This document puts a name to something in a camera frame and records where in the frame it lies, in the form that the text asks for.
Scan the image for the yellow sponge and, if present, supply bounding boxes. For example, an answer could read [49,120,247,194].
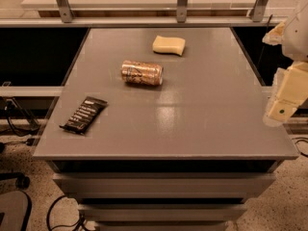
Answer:
[152,36,186,56]

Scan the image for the black office chair base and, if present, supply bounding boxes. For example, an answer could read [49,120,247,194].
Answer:
[0,141,33,231]

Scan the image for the black snack bar wrapper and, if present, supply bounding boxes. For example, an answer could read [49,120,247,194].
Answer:
[60,96,108,135]

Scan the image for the orange soda can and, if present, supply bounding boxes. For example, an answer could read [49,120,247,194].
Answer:
[120,61,164,86]

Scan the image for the grey drawer cabinet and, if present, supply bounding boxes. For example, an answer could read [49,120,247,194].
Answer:
[35,28,297,231]

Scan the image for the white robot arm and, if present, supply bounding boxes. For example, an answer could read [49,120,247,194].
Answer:
[262,0,308,127]

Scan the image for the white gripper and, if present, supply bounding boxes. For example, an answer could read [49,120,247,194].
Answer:
[263,62,308,127]

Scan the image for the black cables at left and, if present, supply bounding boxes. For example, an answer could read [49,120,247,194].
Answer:
[0,96,41,146]

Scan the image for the metal railing frame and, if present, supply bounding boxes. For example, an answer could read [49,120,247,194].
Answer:
[0,0,288,27]

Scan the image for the black floor cable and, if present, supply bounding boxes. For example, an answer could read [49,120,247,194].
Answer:
[46,194,88,231]

